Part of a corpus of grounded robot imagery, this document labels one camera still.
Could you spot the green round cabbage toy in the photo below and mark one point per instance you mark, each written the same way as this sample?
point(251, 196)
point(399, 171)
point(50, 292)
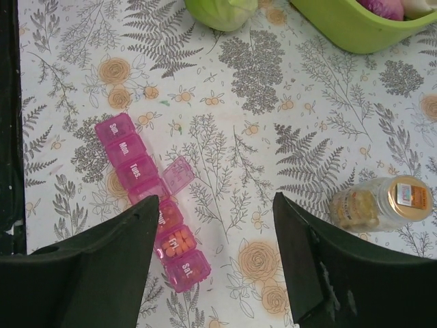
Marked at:
point(222, 15)

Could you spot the purple onion toy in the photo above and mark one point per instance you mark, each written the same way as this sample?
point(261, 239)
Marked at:
point(389, 9)

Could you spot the napa cabbage toy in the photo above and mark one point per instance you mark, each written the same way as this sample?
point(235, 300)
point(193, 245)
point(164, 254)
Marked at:
point(414, 9)

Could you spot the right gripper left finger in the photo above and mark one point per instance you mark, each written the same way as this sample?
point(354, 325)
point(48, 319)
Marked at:
point(93, 279)

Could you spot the floral table mat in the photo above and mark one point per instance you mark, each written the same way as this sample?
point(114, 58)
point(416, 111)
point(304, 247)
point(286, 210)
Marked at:
point(272, 107)

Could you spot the clear pill jar gold lid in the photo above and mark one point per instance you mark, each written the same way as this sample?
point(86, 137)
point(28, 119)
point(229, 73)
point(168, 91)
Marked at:
point(381, 204)

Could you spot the green plastic basket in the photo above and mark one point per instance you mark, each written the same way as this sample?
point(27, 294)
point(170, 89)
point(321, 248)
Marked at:
point(351, 27)

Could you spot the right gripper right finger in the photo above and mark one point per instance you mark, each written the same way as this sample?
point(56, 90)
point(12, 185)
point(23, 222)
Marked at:
point(335, 279)

